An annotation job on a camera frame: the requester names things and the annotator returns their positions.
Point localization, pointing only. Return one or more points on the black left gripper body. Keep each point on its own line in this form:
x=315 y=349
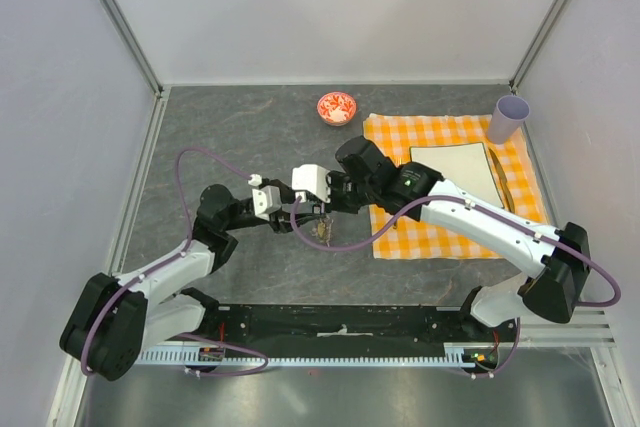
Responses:
x=278 y=222

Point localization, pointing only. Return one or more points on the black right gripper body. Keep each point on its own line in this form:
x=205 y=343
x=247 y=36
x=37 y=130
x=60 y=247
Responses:
x=347 y=196

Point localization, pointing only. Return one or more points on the large keyring with keys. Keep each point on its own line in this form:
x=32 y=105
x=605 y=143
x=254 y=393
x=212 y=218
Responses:
x=322 y=230

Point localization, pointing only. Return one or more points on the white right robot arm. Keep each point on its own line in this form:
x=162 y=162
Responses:
x=551 y=261

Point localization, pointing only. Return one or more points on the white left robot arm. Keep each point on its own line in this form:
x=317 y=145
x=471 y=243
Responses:
x=118 y=317

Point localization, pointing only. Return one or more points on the red patterned bowl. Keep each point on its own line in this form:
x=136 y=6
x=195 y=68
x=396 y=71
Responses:
x=336 y=108

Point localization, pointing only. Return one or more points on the white square plate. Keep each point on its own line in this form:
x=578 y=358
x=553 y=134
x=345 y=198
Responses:
x=466 y=165

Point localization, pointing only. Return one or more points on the gold knife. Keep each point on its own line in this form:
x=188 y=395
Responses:
x=503 y=181

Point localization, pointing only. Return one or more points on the orange checkered cloth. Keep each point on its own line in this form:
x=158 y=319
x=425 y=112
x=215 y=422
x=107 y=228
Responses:
x=395 y=135

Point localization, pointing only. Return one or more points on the lilac plastic cup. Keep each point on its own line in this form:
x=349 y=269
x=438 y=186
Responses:
x=509 y=114

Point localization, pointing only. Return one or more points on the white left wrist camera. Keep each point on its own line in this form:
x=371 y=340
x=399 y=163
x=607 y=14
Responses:
x=266 y=198

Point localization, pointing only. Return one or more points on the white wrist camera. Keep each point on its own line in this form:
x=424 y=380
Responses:
x=266 y=198
x=312 y=179

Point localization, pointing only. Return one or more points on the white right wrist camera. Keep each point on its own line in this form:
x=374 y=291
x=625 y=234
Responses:
x=312 y=179

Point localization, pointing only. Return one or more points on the white cable duct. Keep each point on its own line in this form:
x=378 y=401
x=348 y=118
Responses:
x=197 y=355

